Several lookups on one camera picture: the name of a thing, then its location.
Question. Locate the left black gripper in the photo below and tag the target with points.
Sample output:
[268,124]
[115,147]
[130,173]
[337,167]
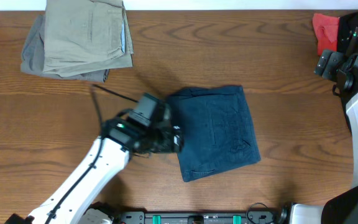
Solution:
[171,145]

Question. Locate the navy blue shorts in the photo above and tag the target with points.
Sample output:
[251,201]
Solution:
[217,128]

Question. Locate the folded grey trousers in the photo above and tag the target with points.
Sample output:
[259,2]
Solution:
[33,56]

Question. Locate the red garment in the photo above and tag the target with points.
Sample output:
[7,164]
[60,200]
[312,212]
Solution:
[326,30]

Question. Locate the folded khaki trousers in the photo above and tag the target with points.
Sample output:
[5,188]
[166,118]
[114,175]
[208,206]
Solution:
[84,36]

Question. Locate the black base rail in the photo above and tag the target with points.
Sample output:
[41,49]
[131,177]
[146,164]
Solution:
[100,213]

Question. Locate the black printed t-shirt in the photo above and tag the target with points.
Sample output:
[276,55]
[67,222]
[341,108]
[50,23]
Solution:
[347,25]

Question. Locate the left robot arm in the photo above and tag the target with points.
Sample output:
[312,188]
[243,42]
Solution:
[144,130]

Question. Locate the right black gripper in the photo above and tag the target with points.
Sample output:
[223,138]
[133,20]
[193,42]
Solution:
[329,65]

